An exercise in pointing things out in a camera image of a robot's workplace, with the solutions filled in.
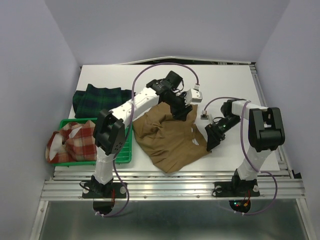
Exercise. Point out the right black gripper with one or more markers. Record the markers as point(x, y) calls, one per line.
point(213, 136)

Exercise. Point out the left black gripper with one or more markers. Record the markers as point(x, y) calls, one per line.
point(180, 113)

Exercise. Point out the tan pleated skirt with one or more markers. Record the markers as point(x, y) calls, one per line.
point(170, 144)

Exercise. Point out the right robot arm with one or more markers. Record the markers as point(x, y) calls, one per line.
point(265, 134)

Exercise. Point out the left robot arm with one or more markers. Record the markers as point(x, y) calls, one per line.
point(113, 127)

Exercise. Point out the green plastic tray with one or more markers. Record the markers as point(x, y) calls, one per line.
point(123, 157)

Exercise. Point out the green plaid skirt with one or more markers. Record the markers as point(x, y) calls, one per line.
point(88, 103)

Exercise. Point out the red plaid skirt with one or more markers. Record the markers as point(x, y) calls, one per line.
point(73, 143)

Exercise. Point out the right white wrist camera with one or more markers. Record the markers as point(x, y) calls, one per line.
point(206, 116)

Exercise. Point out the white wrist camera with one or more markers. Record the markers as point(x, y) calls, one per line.
point(206, 116)
point(193, 96)

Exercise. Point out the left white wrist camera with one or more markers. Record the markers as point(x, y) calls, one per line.
point(193, 96)

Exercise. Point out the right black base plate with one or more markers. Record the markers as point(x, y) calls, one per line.
point(227, 189)

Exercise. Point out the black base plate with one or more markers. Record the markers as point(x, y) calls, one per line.
point(117, 191)
point(227, 189)

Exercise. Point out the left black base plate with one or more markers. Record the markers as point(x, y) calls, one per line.
point(117, 191)

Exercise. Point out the aluminium frame rail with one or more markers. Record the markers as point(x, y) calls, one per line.
point(179, 205)

